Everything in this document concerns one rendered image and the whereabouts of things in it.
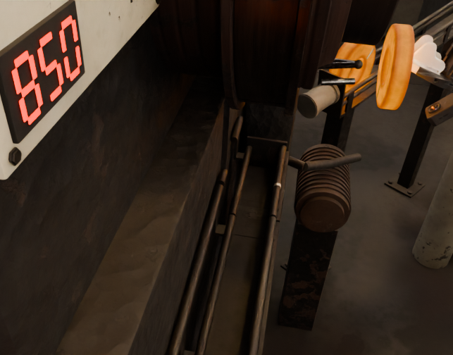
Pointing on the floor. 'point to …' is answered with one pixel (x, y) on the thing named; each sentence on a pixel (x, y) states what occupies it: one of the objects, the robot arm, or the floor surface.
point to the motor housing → (313, 235)
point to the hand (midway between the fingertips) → (396, 58)
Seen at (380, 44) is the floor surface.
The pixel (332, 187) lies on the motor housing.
